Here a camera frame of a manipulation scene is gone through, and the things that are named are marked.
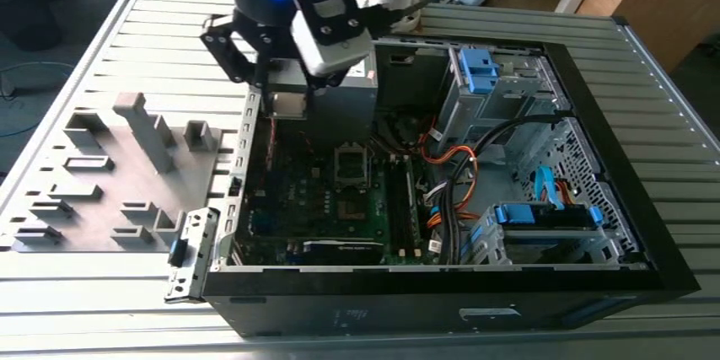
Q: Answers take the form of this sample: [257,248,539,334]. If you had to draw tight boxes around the blue bracket latch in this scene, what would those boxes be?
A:
[168,238,191,268]

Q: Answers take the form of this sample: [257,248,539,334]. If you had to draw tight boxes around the black RAM slot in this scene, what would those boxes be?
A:
[404,156,424,258]
[389,155,409,258]

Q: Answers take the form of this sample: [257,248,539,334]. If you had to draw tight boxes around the silver square CPU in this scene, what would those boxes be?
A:
[268,90,309,120]

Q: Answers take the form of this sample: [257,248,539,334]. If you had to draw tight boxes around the black waste bin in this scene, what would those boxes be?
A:
[5,0,67,53]

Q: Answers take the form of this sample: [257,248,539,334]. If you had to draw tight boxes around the blue plastic bay rail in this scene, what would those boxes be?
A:
[468,218,488,254]

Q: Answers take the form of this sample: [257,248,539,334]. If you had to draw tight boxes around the hard disk in blue carrier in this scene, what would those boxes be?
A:
[493,202,607,233]

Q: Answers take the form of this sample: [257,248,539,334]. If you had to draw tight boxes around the black PC case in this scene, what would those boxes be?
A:
[200,21,703,339]

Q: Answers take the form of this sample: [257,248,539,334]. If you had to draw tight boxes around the orange yellow power wires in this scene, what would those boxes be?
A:
[553,180,579,208]

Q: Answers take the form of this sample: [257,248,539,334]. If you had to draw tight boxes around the CPU socket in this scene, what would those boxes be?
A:
[335,190,371,226]

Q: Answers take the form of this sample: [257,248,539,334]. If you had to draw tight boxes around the silver metal disk bay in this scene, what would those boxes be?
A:
[457,201,643,267]

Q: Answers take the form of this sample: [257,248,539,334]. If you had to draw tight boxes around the grey power supply unit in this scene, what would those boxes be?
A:
[263,58,379,144]

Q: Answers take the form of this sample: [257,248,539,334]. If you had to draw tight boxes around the green motherboard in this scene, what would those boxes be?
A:
[233,140,432,267]

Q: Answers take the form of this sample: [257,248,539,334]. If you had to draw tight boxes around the black graphics card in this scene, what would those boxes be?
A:
[301,238,387,266]

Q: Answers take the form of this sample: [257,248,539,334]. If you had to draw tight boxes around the grey parts rack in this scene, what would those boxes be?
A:
[0,92,241,254]

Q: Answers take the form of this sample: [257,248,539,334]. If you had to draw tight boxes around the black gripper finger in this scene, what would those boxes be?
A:
[199,13,277,98]
[303,69,353,102]

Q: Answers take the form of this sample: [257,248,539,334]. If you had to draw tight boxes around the orange wire bundle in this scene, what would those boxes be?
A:
[421,145,480,231]

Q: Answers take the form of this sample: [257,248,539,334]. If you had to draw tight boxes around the thick black cable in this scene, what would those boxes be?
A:
[436,113,576,267]

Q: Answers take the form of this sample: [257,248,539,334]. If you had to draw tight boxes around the thin red wire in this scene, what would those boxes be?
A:
[267,118,279,169]

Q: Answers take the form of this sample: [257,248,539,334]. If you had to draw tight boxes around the silver metal drive cage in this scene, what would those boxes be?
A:
[437,46,572,154]

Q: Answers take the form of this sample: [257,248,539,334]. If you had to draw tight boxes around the metal expansion slot bracket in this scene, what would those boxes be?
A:
[161,206,221,304]

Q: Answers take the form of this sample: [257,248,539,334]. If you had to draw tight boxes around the blue plastic drive latch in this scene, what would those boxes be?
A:
[457,47,501,94]

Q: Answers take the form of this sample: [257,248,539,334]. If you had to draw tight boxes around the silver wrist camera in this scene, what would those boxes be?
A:
[291,18,377,78]

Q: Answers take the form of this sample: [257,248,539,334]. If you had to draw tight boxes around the wooden cabinet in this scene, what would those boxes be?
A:
[576,0,720,73]

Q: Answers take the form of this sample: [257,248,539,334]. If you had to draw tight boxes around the blue flat data wire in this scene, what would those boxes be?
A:
[536,165,567,212]

